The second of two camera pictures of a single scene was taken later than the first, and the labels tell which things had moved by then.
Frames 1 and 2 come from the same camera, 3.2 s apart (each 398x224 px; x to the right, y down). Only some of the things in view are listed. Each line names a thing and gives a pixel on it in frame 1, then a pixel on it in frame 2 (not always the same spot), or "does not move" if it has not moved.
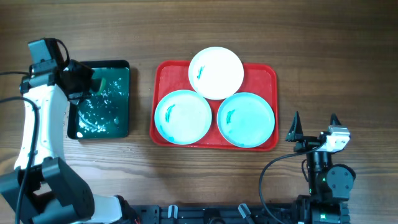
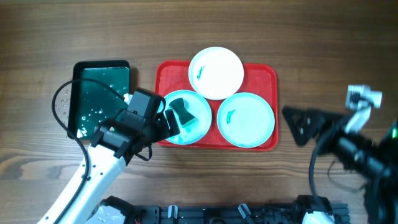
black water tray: (105, 116) does not move
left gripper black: (87, 73) → (163, 130)
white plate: (216, 73) does not move
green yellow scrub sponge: (102, 86) → (186, 118)
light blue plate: (183, 117) does not move
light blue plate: (245, 120) does not move
